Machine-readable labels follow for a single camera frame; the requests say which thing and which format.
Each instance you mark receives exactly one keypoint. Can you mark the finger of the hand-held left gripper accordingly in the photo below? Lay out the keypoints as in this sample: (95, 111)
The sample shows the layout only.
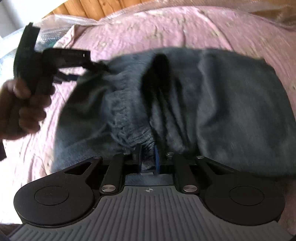
(96, 66)
(69, 77)

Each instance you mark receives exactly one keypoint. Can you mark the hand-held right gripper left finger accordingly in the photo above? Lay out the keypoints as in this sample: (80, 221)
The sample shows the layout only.
(138, 158)

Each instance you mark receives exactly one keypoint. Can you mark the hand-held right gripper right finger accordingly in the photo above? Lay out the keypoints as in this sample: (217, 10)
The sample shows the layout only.
(156, 160)

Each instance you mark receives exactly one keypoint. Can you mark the grey sweatpants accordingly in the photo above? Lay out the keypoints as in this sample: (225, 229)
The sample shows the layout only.
(208, 111)

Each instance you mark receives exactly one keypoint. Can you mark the person's left hand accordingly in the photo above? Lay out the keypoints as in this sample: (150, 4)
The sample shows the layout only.
(23, 113)

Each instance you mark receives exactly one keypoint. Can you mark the clear bubble wrap sheet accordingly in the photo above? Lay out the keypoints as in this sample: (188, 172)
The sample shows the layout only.
(57, 22)

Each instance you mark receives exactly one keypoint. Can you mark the wooden headboard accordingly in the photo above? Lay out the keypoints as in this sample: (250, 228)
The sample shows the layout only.
(92, 5)

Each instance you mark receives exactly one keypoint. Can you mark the pink printed blanket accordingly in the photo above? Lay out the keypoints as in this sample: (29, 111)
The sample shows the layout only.
(161, 27)

